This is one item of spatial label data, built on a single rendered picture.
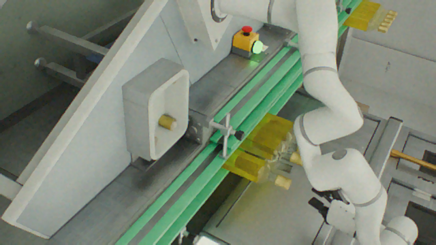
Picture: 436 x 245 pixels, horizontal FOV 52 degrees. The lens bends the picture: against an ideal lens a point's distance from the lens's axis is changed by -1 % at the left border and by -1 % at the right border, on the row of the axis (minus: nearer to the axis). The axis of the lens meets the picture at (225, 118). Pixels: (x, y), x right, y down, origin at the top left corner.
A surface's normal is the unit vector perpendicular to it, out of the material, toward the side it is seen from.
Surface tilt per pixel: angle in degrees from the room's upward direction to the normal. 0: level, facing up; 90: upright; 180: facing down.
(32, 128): 90
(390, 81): 90
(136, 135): 90
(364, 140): 90
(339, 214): 107
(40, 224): 0
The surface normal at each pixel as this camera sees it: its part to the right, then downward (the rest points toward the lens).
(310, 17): -0.30, -0.40
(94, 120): 0.87, 0.35
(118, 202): 0.07, -0.79
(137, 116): -0.49, 0.51
